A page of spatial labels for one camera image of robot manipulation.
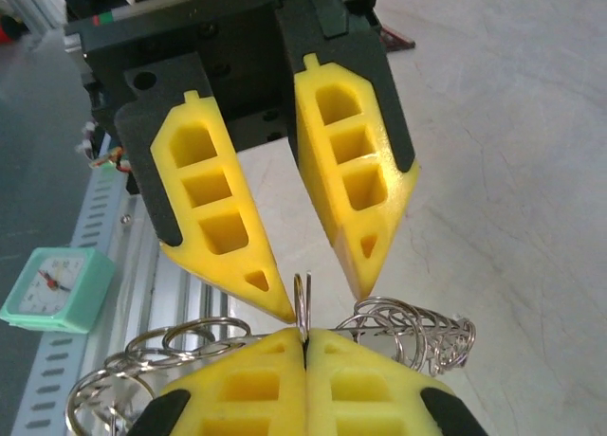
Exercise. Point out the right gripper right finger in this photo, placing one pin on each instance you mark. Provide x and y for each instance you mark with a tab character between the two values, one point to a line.
379	393

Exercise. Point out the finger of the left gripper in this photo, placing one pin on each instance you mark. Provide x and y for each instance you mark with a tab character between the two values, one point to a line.
189	208
332	170

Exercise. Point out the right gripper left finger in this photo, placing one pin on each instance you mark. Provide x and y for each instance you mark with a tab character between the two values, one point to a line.
237	393

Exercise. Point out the red black triangle piece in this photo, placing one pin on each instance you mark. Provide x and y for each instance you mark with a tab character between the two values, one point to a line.
396	35

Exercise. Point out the mint green alarm clock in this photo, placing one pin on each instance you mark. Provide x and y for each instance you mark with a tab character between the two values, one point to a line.
52	289

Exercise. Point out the aluminium mounting rail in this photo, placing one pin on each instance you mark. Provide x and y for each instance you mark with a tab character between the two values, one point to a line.
180	294

